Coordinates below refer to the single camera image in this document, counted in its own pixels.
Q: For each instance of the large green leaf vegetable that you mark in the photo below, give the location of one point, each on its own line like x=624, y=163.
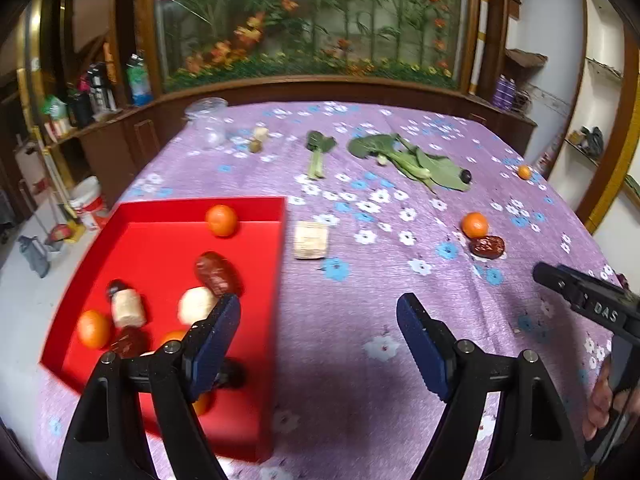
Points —
x=410, y=160

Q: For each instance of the dark plum on leaf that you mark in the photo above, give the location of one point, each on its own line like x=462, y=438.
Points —
x=466, y=176

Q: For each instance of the red plastic tray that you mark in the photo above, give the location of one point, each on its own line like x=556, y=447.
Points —
x=152, y=247

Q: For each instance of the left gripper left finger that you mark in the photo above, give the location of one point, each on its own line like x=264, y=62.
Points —
x=106, y=438

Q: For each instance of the far small orange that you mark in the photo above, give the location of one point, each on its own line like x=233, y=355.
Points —
x=524, y=172

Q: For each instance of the purple bottles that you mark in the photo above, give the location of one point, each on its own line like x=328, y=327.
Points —
x=504, y=95

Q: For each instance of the small bok choy stalk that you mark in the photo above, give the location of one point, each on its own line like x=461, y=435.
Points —
x=318, y=144

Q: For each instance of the clear plastic cup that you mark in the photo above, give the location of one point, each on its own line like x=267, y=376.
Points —
x=206, y=116

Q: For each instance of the small green olive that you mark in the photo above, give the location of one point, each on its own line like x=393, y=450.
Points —
x=255, y=146

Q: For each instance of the green label bottle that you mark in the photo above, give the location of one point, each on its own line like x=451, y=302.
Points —
x=138, y=80

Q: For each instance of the white plastic bucket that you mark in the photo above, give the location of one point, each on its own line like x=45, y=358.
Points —
x=87, y=201

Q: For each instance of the purple floral tablecloth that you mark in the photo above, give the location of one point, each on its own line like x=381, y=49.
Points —
x=350, y=402

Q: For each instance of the orange mandarin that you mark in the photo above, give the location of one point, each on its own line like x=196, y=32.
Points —
x=222, y=220
x=474, y=225

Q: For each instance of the person's right hand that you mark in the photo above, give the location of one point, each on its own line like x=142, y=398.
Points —
x=602, y=401

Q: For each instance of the flower garden glass panel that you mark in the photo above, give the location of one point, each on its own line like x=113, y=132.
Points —
x=209, y=41

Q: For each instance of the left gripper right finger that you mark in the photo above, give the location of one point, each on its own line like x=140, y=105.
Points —
x=533, y=438

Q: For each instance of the red date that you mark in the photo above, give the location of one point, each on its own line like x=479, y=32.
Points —
x=217, y=274
x=488, y=247

